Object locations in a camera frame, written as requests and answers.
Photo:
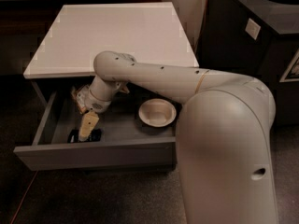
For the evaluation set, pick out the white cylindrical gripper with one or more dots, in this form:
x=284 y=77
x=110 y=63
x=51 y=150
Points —
x=91 y=102

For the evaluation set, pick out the blue rxbar blueberry bar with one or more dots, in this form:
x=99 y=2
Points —
x=95 y=136

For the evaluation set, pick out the grey top drawer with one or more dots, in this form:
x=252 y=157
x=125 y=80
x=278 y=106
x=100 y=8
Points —
x=126 y=142

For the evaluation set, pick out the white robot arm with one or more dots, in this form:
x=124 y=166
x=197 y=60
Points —
x=222 y=135

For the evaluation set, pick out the grey drawer cabinet white top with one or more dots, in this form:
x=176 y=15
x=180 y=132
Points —
x=151 y=32

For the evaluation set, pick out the brown and white snack bag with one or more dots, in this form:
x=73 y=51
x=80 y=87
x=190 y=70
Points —
x=76 y=100

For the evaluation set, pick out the white bowl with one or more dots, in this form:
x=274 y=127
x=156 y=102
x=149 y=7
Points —
x=157 y=112

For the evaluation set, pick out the black bin with round hole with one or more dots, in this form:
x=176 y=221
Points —
x=225 y=45

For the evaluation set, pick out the white label on bin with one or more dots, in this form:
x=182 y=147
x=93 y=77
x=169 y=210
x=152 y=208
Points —
x=253 y=28

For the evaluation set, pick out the framed sign on bin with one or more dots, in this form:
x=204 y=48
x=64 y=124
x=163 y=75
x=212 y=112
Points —
x=291 y=74

